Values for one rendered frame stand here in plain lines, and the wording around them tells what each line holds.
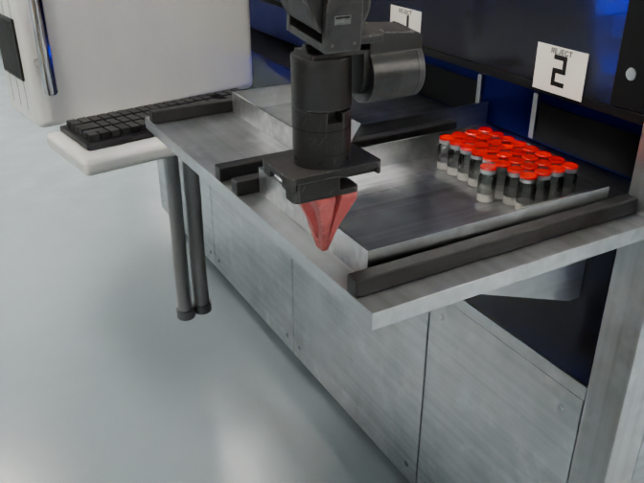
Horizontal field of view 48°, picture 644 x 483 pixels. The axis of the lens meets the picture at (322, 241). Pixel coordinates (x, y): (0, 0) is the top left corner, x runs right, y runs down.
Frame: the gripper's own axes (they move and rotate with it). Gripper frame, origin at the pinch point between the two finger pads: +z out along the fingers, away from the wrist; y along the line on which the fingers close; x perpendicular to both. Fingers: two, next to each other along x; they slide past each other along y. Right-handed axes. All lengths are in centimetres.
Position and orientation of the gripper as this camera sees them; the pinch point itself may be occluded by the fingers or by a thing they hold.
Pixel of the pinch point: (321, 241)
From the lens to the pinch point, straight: 75.5
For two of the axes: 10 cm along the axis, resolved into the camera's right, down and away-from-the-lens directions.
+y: 8.7, -2.3, 4.3
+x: -4.9, -4.0, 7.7
